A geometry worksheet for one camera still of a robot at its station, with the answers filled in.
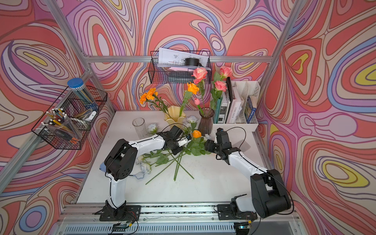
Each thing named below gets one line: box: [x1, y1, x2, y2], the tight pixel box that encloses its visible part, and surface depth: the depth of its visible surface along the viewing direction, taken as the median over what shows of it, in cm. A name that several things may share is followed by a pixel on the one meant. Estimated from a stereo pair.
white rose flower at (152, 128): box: [147, 123, 158, 135], surface depth 104 cm
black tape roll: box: [184, 57, 204, 68], surface depth 84 cm
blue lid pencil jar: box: [67, 77, 99, 113], surface depth 76 cm
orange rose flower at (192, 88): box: [179, 81, 200, 118], surface depth 80 cm
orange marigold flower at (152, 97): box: [145, 87, 175, 121], surface depth 88 cm
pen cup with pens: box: [41, 107, 83, 142], surface depth 64 cm
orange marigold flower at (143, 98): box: [139, 92, 148, 105], surface depth 84 cm
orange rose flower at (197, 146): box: [184, 130, 212, 157], surface depth 98 cm
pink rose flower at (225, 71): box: [219, 65, 233, 79], surface depth 84 cm
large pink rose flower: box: [191, 67, 208, 85], surface depth 76 cm
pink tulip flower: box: [194, 97, 205, 117], surface depth 86 cm
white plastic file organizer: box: [211, 80, 261, 132], surface depth 98 cm
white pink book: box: [226, 85, 243, 124], surface depth 95 cm
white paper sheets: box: [157, 47, 212, 71], surface depth 88 cm
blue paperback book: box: [244, 95, 257, 124], surface depth 104 cm
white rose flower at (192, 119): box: [186, 115, 198, 123], surface depth 110 cm
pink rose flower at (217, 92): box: [210, 80, 228, 109], surface depth 84 cm
